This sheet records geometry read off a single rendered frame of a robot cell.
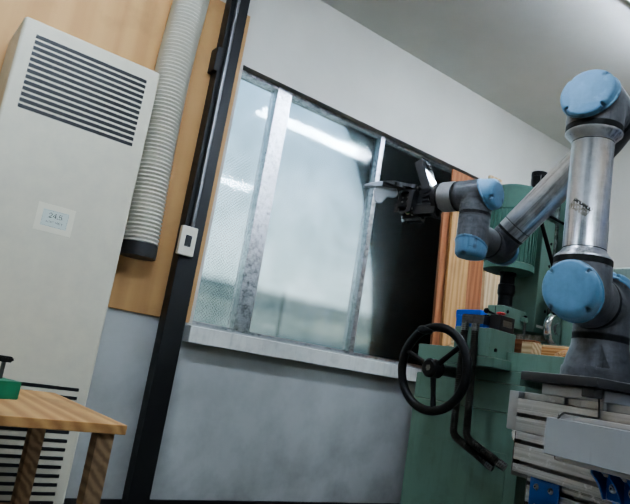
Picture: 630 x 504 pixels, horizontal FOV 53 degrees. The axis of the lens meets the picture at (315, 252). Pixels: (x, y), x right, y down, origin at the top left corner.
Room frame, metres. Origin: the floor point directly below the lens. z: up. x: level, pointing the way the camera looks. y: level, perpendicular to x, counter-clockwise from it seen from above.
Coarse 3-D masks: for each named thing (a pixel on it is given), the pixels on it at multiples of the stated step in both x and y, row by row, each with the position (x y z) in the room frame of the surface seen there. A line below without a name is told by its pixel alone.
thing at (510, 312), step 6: (492, 306) 2.20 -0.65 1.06; (498, 306) 2.18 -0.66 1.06; (504, 306) 2.16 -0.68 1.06; (504, 312) 2.16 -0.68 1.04; (510, 312) 2.18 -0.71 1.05; (516, 312) 2.20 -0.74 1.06; (522, 312) 2.23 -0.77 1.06; (516, 318) 2.21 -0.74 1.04; (516, 324) 2.21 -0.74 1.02; (522, 324) 2.23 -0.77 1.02; (516, 330) 2.25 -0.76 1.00; (522, 330) 2.24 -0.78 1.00
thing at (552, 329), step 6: (552, 312) 2.18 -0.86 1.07; (546, 318) 2.17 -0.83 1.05; (552, 318) 2.16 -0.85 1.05; (558, 318) 2.19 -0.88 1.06; (546, 324) 2.16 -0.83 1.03; (552, 324) 2.17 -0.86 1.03; (558, 324) 2.18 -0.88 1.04; (546, 330) 2.16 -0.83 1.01; (552, 330) 2.17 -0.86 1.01; (558, 330) 2.19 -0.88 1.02; (546, 336) 2.16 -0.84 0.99; (552, 336) 2.17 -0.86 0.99; (558, 336) 2.20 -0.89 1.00; (552, 342) 2.17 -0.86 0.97; (558, 342) 2.19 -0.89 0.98
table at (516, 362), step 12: (420, 348) 2.29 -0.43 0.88; (432, 348) 2.24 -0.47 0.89; (444, 348) 2.20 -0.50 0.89; (456, 360) 2.04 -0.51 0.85; (480, 360) 1.97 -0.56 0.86; (492, 360) 1.93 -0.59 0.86; (504, 360) 1.96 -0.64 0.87; (516, 360) 1.97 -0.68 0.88; (528, 360) 1.94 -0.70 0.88; (540, 360) 1.91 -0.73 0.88; (552, 360) 1.88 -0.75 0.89; (552, 372) 1.88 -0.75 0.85
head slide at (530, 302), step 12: (540, 228) 2.22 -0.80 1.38; (552, 228) 2.25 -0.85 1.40; (540, 240) 2.22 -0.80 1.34; (552, 240) 2.25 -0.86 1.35; (540, 252) 2.22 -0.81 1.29; (552, 252) 2.26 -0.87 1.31; (540, 264) 2.22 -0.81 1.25; (528, 276) 2.25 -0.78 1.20; (540, 276) 2.22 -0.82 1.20; (516, 288) 2.28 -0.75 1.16; (528, 288) 2.24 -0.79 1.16; (540, 288) 2.23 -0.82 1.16; (516, 300) 2.28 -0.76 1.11; (528, 300) 2.24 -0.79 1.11; (540, 300) 2.23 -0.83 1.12; (528, 312) 2.23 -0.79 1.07; (540, 312) 2.23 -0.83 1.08; (528, 324) 2.23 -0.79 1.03; (540, 324) 2.24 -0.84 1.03
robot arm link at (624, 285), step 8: (616, 280) 1.31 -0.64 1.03; (624, 280) 1.31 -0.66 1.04; (624, 288) 1.31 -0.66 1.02; (624, 296) 1.30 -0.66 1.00; (624, 304) 1.29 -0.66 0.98; (624, 312) 1.30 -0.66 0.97; (616, 320) 1.30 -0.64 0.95; (624, 320) 1.31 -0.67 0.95; (576, 328) 1.36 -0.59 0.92; (584, 328) 1.34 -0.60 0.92; (592, 328) 1.31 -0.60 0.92; (600, 328) 1.31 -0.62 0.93; (608, 328) 1.31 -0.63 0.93; (616, 328) 1.31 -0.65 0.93; (624, 328) 1.31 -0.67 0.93; (624, 336) 1.32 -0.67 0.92
